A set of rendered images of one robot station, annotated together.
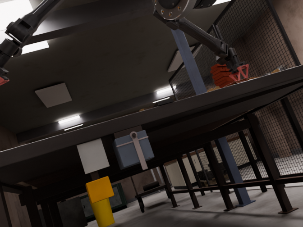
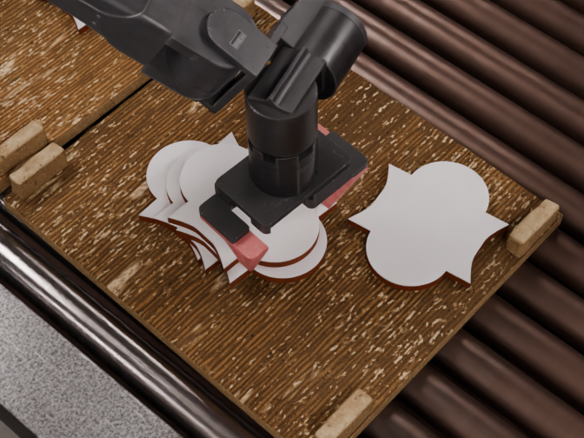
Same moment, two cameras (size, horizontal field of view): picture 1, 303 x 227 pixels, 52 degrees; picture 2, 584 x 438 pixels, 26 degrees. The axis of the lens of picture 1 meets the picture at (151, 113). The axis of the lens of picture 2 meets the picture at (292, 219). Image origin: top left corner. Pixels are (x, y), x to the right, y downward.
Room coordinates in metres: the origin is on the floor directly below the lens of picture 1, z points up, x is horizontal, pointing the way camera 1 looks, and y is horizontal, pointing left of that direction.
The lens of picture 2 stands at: (1.48, -1.10, 1.94)
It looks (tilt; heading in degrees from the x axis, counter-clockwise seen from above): 56 degrees down; 59
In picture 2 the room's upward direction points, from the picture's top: straight up
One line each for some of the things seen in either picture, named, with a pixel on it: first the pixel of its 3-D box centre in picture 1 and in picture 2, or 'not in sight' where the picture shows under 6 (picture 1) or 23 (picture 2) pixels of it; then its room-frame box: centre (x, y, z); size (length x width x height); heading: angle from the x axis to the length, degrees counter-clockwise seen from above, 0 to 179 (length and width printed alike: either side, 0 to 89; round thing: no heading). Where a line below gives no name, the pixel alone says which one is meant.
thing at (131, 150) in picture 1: (133, 151); not in sight; (1.31, 0.12, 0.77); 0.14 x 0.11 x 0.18; 108
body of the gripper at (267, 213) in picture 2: (235, 63); (283, 156); (1.79, -0.57, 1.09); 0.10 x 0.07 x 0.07; 13
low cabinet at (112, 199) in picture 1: (94, 204); not in sight; (9.85, 2.59, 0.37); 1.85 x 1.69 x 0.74; 101
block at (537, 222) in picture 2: not in sight; (532, 228); (2.00, -0.66, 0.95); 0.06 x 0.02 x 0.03; 17
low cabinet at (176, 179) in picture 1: (207, 163); not in sight; (9.23, -1.04, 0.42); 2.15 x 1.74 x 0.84; 101
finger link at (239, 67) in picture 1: (242, 71); (255, 228); (1.76, -0.57, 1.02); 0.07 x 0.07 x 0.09; 13
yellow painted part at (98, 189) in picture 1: (93, 170); not in sight; (1.25, 0.29, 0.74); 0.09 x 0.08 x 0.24; 108
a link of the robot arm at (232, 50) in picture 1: (230, 54); (285, 104); (1.80, -0.56, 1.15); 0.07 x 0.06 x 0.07; 32
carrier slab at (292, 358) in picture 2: not in sight; (282, 210); (1.82, -0.51, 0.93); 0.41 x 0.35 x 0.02; 107
